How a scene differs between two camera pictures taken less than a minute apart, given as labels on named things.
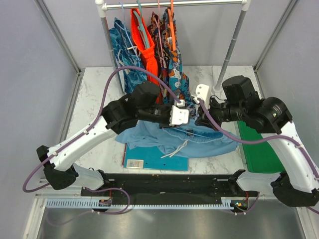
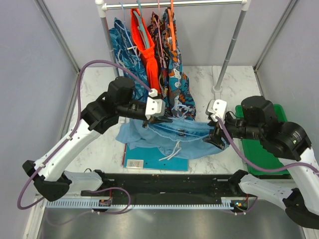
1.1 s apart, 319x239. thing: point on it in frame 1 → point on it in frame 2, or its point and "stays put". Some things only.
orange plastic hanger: [170, 22] stays put
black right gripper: [203, 119] → [219, 131]
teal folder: [152, 158] stays put
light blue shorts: [194, 140] stays put
